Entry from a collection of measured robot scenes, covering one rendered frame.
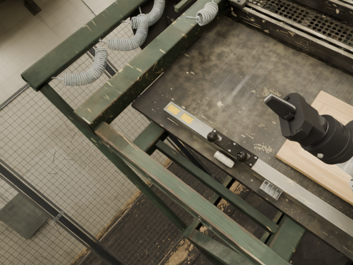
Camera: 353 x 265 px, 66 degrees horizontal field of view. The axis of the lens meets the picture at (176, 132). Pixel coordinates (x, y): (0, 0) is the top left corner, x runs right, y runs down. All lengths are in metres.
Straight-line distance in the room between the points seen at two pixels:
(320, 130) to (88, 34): 1.29
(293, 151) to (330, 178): 0.15
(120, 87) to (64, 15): 4.85
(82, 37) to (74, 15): 4.37
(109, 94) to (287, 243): 0.86
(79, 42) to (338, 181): 1.34
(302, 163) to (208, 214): 0.40
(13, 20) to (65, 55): 4.43
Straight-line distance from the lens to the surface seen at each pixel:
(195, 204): 0.96
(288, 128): 0.58
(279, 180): 1.03
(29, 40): 5.82
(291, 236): 1.08
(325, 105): 1.27
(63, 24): 5.89
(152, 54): 1.24
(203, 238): 1.89
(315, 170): 1.12
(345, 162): 0.69
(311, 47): 1.43
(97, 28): 1.62
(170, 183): 0.98
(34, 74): 1.52
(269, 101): 0.57
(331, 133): 0.62
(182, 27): 1.34
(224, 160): 1.03
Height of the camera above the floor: 1.85
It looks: 15 degrees down
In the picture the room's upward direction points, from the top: 43 degrees counter-clockwise
